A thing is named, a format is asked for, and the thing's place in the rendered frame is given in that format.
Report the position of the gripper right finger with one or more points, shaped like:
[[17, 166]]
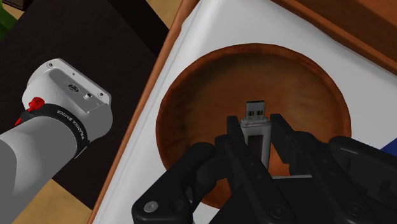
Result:
[[341, 173]]

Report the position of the green rounded thing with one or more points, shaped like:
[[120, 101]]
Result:
[[5, 21]]

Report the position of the white USB stick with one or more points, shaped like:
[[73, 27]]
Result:
[[256, 127]]

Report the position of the blue flat thing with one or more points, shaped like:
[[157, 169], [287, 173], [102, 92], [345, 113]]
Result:
[[390, 150]]

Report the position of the wooden bed with white sheet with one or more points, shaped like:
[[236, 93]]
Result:
[[223, 28]]

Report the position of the brown wooden bowl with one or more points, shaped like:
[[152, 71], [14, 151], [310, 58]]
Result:
[[217, 93]]

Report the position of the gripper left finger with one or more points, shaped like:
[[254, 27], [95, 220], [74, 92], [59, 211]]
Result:
[[235, 173]]

